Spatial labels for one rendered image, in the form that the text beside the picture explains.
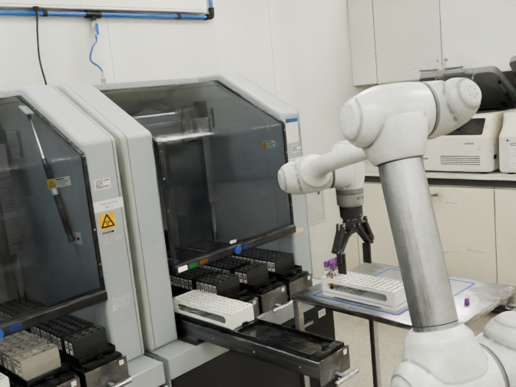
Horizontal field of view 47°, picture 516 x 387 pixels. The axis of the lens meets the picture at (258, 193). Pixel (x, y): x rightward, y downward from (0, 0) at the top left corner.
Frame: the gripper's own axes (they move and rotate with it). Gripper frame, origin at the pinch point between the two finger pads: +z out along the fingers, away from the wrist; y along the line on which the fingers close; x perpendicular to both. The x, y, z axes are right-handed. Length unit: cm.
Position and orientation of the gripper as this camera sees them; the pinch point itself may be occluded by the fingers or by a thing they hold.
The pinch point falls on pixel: (355, 265)
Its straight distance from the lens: 202.8
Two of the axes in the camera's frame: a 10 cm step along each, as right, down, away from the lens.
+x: -6.9, -0.6, 7.3
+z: 1.0, 9.8, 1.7
